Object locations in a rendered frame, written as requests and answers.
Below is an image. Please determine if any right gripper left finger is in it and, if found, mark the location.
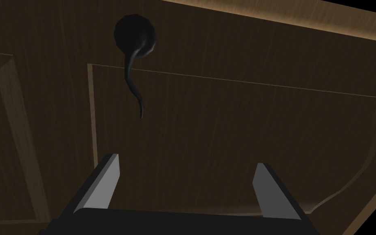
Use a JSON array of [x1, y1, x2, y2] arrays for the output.
[[64, 153, 121, 215]]

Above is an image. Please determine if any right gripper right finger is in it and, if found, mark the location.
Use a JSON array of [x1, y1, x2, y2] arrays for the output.
[[252, 162, 309, 220]]

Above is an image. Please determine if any brown wooden panelled door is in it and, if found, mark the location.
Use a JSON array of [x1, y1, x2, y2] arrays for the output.
[[0, 0, 376, 235]]

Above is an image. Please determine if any black curved door handle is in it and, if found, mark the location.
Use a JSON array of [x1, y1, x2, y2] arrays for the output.
[[113, 14, 157, 120]]

